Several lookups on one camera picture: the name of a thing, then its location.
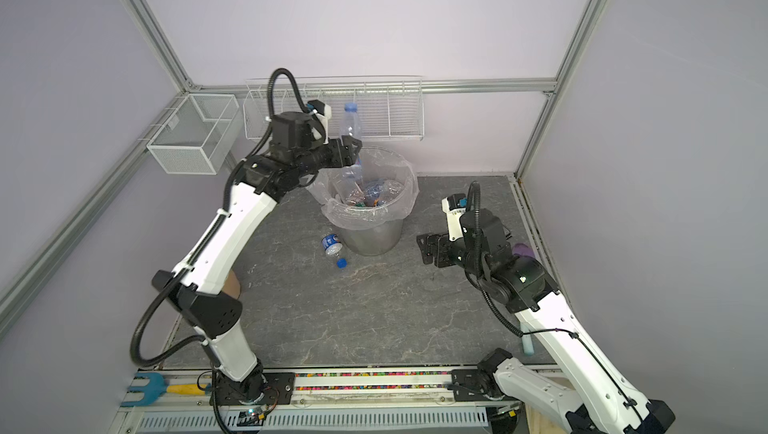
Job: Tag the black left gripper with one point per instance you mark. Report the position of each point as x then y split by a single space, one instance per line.
349 155

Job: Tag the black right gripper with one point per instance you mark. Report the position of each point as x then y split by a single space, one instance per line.
431 249

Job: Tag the clear bottle colourful label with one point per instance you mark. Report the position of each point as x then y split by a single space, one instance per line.
352 176

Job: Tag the small bottle dark blue cap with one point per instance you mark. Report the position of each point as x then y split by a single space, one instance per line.
334 250

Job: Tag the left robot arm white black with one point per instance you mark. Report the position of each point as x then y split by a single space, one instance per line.
294 149

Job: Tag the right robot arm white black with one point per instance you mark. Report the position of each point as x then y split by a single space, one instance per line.
527 300

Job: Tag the clear plastic bin liner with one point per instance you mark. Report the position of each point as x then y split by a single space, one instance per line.
390 188

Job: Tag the grey mesh waste bin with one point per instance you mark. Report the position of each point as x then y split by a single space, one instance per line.
373 242

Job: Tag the teal garden trowel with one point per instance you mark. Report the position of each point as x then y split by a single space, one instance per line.
527 343

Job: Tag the green plant in beige pot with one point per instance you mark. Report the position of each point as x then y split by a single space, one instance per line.
232 286

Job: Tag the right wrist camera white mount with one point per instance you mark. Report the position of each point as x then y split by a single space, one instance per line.
454 206

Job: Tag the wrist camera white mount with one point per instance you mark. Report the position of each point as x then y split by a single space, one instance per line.
321 114
454 206

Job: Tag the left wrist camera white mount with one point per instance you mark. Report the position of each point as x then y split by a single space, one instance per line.
321 114

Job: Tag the white wire wall shelf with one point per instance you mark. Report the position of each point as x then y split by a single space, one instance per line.
390 108

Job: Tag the black rail with coloured strip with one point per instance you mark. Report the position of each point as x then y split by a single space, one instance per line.
415 384

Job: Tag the white mesh wall basket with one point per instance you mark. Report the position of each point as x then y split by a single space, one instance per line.
198 135

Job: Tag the aluminium frame enclosure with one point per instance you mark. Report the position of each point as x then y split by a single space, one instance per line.
80 86

